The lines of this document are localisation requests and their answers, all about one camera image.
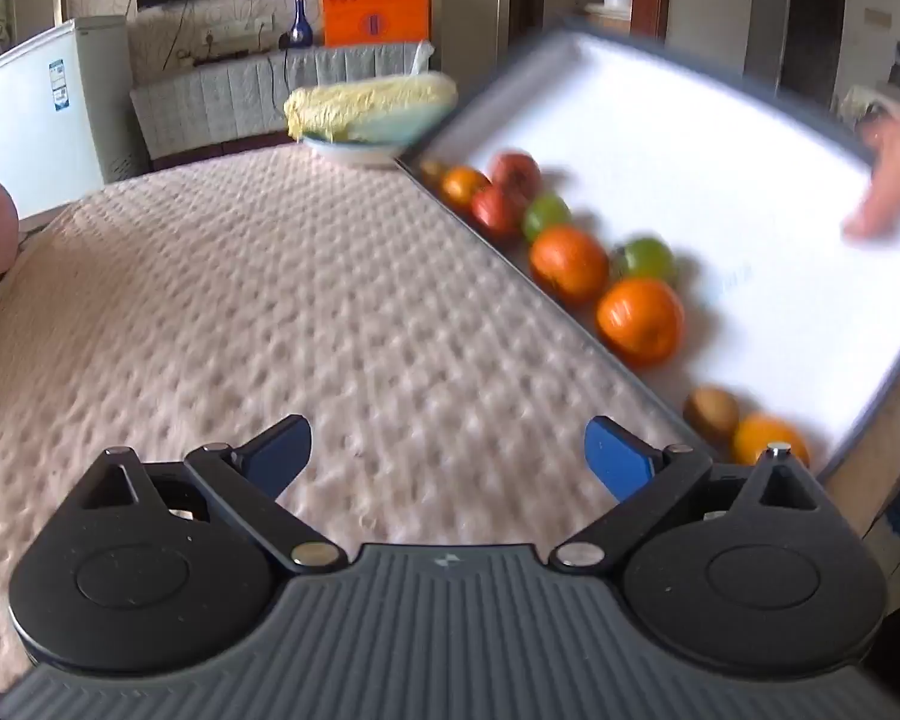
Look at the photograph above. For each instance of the grey refrigerator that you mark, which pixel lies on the grey refrigerator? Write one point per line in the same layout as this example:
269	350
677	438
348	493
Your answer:
772	22

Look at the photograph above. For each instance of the grey cardboard box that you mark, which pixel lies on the grey cardboard box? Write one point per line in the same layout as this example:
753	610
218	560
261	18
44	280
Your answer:
720	165

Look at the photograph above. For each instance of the green jujube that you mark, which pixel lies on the green jujube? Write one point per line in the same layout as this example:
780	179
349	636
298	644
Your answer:
645	259
546	216

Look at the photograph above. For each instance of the white plastic bag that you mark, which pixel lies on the white plastic bag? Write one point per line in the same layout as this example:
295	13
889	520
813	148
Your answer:
421	56

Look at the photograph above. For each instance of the red apple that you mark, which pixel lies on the red apple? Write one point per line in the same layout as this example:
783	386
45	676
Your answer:
497	210
515	172

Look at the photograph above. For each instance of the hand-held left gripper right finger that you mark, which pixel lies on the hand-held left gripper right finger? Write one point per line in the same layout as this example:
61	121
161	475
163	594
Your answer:
615	457

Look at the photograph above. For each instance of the small mandarin orange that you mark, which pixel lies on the small mandarin orange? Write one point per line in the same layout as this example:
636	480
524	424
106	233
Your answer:
463	187

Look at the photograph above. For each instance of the pink textured bedspread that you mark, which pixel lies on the pink textured bedspread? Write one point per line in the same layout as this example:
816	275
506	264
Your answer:
270	315

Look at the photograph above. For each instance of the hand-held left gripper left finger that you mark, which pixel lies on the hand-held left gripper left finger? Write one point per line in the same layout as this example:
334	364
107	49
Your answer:
281	454

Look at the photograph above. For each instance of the cloth covered cabinet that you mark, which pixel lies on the cloth covered cabinet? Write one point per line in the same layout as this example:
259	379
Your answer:
217	105

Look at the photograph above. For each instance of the large mandarin orange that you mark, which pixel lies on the large mandarin orange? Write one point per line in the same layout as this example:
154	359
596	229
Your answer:
640	317
568	262

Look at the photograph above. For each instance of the white wall socket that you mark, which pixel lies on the white wall socket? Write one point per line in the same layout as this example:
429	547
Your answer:
210	36
264	21

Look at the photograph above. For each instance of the napa cabbage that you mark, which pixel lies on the napa cabbage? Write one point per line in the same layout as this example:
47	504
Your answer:
367	105

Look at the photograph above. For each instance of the smooth yellow-orange citrus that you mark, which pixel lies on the smooth yellow-orange citrus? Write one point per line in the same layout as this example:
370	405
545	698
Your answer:
765	431

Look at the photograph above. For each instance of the white oval plate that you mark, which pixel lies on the white oval plate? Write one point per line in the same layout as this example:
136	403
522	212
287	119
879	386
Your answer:
352	154

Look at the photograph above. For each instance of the blue glass vase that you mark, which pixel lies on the blue glass vase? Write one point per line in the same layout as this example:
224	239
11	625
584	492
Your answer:
300	30

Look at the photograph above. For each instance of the brown longan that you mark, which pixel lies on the brown longan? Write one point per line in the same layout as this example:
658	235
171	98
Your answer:
431	169
711	414

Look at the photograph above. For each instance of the power strip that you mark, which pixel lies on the power strip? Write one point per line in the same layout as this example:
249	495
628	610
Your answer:
217	56

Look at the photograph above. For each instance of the white chest freezer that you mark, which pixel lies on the white chest freezer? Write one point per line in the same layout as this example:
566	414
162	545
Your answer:
30	127

